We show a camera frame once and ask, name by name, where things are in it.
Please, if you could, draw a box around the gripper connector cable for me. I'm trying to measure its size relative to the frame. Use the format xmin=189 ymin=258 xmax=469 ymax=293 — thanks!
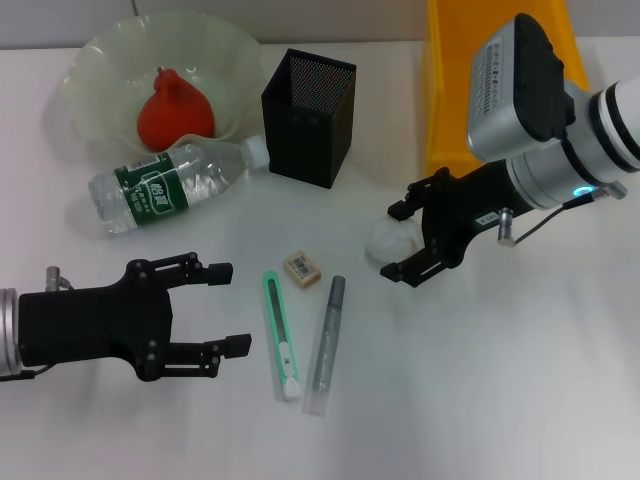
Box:
xmin=497 ymin=180 xmax=627 ymax=247
xmin=0 ymin=266 xmax=65 ymax=384

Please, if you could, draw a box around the left gripper connector cable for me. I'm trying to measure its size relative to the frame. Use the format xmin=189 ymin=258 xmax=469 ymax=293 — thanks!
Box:
xmin=0 ymin=266 xmax=65 ymax=384

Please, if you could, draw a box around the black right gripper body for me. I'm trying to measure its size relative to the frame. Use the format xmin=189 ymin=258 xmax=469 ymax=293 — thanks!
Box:
xmin=421 ymin=159 xmax=527 ymax=265

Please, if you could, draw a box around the right gripper connector cable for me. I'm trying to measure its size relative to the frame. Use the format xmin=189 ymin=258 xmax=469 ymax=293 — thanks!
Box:
xmin=497 ymin=180 xmax=627 ymax=247

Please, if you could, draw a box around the grey pen in clear sleeve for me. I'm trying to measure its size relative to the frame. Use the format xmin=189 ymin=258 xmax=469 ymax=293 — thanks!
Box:
xmin=301 ymin=274 xmax=347 ymax=417

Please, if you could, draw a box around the clear green-label water bottle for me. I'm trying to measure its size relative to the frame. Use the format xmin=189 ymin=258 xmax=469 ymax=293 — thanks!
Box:
xmin=88 ymin=135 xmax=271 ymax=236

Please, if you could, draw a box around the yellow plastic bin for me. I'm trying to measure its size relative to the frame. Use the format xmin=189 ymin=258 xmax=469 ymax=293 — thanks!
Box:
xmin=423 ymin=0 xmax=591 ymax=176

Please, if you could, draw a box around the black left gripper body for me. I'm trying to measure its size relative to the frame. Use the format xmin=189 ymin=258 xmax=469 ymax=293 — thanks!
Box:
xmin=17 ymin=258 xmax=175 ymax=384

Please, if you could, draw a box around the beige eraser with barcode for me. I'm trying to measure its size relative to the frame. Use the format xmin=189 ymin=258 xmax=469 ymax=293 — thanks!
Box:
xmin=282 ymin=251 xmax=323 ymax=290

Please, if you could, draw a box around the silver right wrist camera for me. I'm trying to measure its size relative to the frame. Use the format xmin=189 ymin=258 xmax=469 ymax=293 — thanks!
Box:
xmin=465 ymin=13 xmax=576 ymax=162

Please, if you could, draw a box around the black mesh pen holder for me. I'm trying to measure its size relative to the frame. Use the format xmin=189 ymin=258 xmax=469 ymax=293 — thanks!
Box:
xmin=260 ymin=48 xmax=358 ymax=190

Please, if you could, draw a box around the green utility knife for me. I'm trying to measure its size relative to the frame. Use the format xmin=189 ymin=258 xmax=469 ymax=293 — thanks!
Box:
xmin=260 ymin=269 xmax=302 ymax=404

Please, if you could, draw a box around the white paper ball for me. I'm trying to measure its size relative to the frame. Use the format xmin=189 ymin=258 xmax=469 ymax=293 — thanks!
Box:
xmin=364 ymin=214 xmax=424 ymax=264

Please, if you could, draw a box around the pale green glass fruit plate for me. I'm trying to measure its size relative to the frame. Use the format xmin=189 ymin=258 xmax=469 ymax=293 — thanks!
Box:
xmin=58 ymin=8 xmax=265 ymax=164

